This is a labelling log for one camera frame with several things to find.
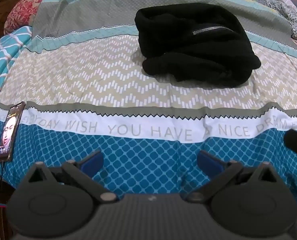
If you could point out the teal wavy striped sheet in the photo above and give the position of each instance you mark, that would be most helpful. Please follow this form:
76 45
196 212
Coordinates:
3 60

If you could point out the blue white floral cloth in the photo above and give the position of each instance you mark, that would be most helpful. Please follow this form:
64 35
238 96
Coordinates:
283 2

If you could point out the patterned teal beige bedsheet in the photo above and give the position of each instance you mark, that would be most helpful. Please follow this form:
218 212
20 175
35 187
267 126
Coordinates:
148 105

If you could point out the black pants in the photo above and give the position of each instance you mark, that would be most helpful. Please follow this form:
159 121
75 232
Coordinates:
196 43

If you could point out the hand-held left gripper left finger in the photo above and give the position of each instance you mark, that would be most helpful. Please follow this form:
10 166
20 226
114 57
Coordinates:
93 160

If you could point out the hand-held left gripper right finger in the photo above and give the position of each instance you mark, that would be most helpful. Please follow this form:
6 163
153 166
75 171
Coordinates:
208 162

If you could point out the dark wooden headboard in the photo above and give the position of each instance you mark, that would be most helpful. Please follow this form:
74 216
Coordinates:
3 0

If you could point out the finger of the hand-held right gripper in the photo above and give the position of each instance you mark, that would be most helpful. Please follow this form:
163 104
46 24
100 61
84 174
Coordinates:
296 142

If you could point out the black smartphone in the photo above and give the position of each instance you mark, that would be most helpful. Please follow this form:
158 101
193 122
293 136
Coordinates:
9 132

